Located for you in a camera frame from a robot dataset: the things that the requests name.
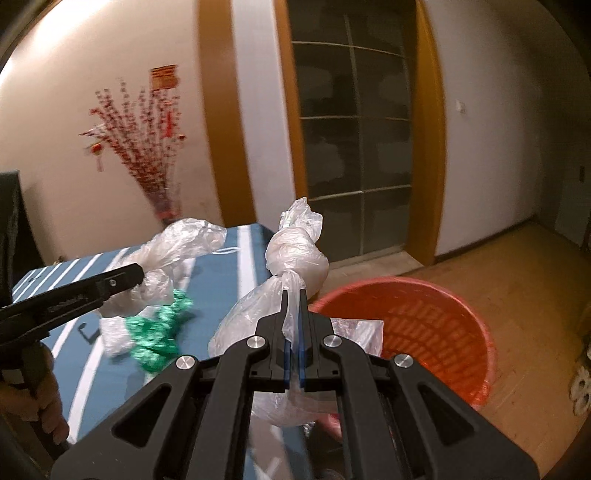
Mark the green plastic bag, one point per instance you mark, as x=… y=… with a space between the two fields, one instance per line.
x=157 y=341

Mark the glass door with wooden frame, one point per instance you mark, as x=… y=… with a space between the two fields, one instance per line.
x=351 y=161

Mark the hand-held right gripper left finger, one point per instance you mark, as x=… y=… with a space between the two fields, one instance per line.
x=288 y=364

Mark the wooden wall trim post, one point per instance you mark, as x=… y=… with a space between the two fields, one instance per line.
x=226 y=115

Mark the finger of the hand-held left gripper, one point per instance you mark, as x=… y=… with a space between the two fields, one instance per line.
x=120 y=281

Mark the red berry branches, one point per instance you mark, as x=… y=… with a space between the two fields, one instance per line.
x=143 y=143

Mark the blue striped tablecloth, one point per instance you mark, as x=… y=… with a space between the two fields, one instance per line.
x=207 y=286

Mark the person's left hand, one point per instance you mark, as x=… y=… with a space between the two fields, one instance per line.
x=51 y=406

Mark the glass vase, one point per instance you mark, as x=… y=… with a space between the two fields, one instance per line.
x=166 y=203

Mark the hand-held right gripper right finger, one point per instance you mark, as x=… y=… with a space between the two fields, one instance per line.
x=302 y=364

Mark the mesh plastic waste basket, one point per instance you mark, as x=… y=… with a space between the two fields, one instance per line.
x=429 y=332

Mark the clear knotted plastic bag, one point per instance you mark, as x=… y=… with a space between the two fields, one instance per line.
x=295 y=254

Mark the red wall ornament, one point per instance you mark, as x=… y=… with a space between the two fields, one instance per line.
x=164 y=77

